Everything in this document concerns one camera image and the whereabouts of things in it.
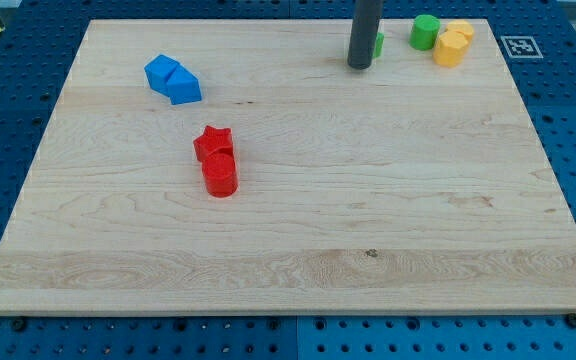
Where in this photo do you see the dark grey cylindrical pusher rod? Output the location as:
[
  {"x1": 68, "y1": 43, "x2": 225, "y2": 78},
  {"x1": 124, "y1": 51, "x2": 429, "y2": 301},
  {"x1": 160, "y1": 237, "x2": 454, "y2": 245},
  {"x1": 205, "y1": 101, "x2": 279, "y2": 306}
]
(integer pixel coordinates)
[{"x1": 347, "y1": 0, "x2": 384, "y2": 70}]

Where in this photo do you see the green star block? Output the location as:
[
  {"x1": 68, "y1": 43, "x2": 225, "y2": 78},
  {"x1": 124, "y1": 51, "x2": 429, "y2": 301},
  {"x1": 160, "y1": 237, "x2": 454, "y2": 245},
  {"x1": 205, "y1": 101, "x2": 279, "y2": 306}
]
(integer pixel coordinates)
[{"x1": 373, "y1": 32, "x2": 385, "y2": 59}]

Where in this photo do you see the red star block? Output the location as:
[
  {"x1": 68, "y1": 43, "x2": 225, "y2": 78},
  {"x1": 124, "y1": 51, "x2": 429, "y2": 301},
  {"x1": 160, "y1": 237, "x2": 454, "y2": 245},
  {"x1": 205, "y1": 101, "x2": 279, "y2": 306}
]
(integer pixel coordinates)
[{"x1": 193, "y1": 125, "x2": 234, "y2": 162}]

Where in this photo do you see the wooden board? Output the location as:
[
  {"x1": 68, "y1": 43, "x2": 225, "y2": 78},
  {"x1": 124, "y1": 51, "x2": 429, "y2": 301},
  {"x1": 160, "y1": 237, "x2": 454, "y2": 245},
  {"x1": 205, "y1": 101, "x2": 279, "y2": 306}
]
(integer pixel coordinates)
[{"x1": 0, "y1": 19, "x2": 576, "y2": 317}]

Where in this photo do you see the green cylinder block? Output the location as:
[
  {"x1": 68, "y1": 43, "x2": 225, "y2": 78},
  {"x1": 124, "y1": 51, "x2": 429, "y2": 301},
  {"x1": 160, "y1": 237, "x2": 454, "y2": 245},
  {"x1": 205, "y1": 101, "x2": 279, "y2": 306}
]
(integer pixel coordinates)
[{"x1": 409, "y1": 14, "x2": 441, "y2": 51}]

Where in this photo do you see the yellow hexagon block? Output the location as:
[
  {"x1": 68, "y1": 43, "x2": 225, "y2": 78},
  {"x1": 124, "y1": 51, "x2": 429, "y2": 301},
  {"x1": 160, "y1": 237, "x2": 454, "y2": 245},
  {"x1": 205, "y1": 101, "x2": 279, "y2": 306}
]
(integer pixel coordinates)
[{"x1": 433, "y1": 31, "x2": 470, "y2": 67}]

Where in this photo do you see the yellow block behind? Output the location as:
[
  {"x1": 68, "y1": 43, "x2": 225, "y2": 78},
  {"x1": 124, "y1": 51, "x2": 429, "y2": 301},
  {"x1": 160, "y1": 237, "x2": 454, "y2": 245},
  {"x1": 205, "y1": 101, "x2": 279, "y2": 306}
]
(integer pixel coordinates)
[{"x1": 445, "y1": 19, "x2": 475, "y2": 43}]

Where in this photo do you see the white fiducial marker tag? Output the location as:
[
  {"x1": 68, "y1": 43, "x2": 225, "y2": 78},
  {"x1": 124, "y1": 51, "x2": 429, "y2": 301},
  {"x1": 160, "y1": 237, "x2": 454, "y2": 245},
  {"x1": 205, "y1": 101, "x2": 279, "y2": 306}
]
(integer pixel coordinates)
[{"x1": 501, "y1": 35, "x2": 543, "y2": 59}]

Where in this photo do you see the blue triangular block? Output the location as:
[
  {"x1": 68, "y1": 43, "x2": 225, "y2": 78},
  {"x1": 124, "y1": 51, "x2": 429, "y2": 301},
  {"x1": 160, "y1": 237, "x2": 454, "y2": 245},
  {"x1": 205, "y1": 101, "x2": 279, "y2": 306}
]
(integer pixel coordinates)
[{"x1": 166, "y1": 65, "x2": 202, "y2": 105}]

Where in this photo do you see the blue cube block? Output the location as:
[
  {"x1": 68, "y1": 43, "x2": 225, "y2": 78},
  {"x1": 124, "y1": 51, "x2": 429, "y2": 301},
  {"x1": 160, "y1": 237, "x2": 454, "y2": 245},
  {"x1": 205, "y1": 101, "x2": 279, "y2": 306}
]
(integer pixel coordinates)
[{"x1": 144, "y1": 54, "x2": 179, "y2": 96}]

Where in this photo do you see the red cylinder block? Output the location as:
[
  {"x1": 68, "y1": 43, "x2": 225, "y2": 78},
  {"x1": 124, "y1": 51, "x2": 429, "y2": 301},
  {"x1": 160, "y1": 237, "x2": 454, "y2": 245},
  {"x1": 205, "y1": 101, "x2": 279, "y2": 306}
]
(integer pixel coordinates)
[{"x1": 202, "y1": 153, "x2": 238, "y2": 198}]

